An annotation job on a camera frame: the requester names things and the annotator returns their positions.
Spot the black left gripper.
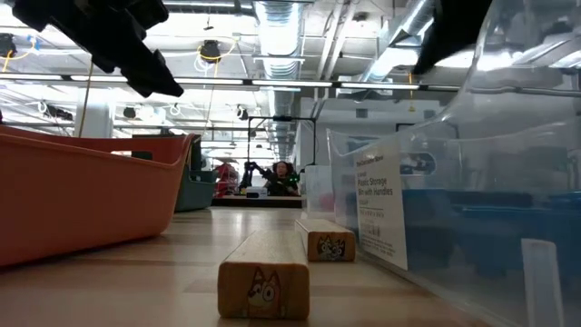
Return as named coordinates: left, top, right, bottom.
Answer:
left=11, top=0, right=185, bottom=98

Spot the orange plastic bin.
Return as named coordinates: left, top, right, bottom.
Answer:
left=0, top=124, right=201, bottom=269

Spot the clear plastic storage bin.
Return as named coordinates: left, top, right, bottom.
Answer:
left=303, top=163, right=340, bottom=214
left=326, top=0, right=581, bottom=327

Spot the blue studded toy brick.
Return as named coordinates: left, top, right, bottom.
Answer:
left=547, top=191, right=581, bottom=208
left=453, top=203, right=581, bottom=273

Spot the ceiling light strip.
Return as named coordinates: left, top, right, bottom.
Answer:
left=0, top=72, right=459, bottom=92

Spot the teal plastic bin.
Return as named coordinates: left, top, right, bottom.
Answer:
left=174, top=134, right=219, bottom=213

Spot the red background object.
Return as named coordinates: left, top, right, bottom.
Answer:
left=214, top=162, right=241, bottom=198

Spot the black ceiling device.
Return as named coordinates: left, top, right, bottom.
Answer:
left=0, top=32, right=18, bottom=58

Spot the person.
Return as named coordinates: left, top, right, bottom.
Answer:
left=271, top=161, right=301, bottom=197

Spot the silver ventilation duct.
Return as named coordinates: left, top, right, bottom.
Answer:
left=358, top=0, right=439, bottom=85
left=252, top=0, right=304, bottom=158

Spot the black ceiling cable reel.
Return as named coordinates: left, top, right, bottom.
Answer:
left=198, top=39, right=223, bottom=64

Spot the black metal table frame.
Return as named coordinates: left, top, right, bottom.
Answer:
left=212, top=195, right=304, bottom=209

